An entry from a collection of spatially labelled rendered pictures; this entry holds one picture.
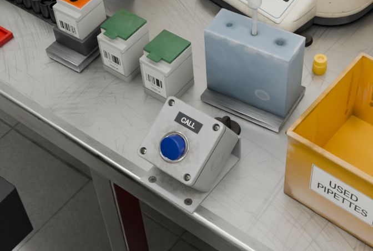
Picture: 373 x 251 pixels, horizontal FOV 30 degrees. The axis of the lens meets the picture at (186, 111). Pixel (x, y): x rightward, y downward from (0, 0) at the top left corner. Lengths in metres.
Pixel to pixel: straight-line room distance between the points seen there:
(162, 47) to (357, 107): 0.22
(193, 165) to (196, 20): 0.28
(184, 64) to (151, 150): 0.13
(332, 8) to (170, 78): 0.23
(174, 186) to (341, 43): 0.29
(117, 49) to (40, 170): 1.13
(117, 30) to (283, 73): 0.20
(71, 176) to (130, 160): 1.11
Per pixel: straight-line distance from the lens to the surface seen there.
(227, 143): 0.70
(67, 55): 0.87
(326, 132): 0.74
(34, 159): 1.93
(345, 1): 0.87
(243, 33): 0.74
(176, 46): 0.78
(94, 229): 1.76
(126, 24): 0.81
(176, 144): 0.68
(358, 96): 0.77
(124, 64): 0.81
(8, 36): 0.93
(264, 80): 0.75
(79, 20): 0.83
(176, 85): 0.79
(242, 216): 0.71
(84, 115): 0.81
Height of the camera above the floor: 1.48
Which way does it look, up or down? 49 degrees down
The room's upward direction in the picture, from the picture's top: 5 degrees counter-clockwise
